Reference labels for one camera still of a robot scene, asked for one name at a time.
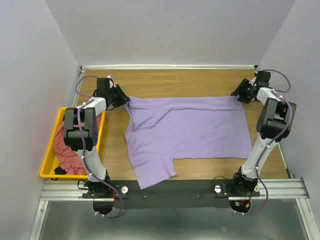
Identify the black t shirt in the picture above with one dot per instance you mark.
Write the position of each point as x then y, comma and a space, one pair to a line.
59, 171

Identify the yellow plastic bin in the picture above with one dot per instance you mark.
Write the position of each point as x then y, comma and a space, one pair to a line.
50, 160

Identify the red t shirt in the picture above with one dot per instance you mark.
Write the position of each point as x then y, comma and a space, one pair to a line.
67, 158

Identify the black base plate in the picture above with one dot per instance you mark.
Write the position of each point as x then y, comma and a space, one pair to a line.
170, 194

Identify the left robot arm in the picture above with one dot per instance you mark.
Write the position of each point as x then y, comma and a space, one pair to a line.
81, 133

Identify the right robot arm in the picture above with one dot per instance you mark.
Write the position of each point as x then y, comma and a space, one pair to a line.
274, 124

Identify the purple t shirt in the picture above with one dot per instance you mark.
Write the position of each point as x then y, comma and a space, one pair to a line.
161, 130

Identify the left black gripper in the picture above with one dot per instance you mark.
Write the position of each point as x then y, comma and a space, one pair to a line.
119, 97

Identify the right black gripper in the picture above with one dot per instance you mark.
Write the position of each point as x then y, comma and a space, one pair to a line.
241, 91

